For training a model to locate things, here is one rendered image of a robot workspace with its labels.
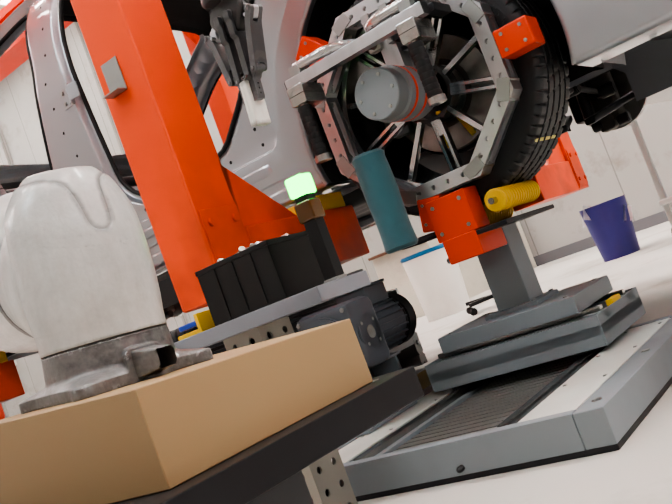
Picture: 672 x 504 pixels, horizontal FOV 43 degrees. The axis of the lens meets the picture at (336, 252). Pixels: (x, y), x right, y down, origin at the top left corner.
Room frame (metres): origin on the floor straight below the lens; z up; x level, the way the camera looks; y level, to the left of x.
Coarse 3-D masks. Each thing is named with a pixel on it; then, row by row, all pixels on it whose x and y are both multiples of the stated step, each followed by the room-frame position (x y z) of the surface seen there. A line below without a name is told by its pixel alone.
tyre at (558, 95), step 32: (480, 0) 2.07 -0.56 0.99; (512, 0) 2.06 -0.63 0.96; (544, 32) 2.12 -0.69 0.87; (544, 64) 2.07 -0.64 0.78; (544, 96) 2.07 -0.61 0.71; (512, 128) 2.10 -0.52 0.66; (544, 128) 2.12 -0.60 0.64; (512, 160) 2.12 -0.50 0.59; (544, 160) 2.29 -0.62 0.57; (480, 192) 2.18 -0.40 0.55
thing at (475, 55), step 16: (448, 48) 2.27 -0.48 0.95; (480, 48) 2.24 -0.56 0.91; (464, 64) 2.26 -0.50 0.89; (480, 64) 2.23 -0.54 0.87; (464, 96) 2.27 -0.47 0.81; (480, 96) 2.25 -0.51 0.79; (480, 112) 2.26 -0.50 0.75; (432, 128) 2.34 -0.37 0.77; (448, 128) 2.32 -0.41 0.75; (464, 128) 2.29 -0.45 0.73; (432, 144) 2.35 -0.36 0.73; (464, 144) 2.30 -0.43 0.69
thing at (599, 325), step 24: (600, 312) 2.05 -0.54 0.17; (624, 312) 2.18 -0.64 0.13; (504, 336) 2.24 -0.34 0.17; (528, 336) 2.12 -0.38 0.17; (552, 336) 2.09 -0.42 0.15; (576, 336) 2.06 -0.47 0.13; (600, 336) 2.03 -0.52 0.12; (456, 360) 2.25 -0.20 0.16; (480, 360) 2.21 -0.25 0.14; (504, 360) 2.17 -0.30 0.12; (528, 360) 2.14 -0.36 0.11; (432, 384) 2.30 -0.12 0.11; (456, 384) 2.26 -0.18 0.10
